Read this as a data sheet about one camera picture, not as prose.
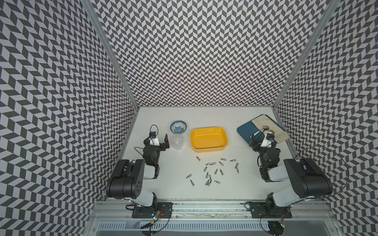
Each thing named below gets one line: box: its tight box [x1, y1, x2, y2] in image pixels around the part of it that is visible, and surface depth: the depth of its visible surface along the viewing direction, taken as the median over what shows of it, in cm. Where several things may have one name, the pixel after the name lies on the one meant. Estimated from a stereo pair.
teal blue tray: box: [237, 114, 287, 145], surface depth 106 cm
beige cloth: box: [251, 114, 290, 145], surface depth 108 cm
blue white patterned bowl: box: [170, 120, 188, 135], surface depth 106 cm
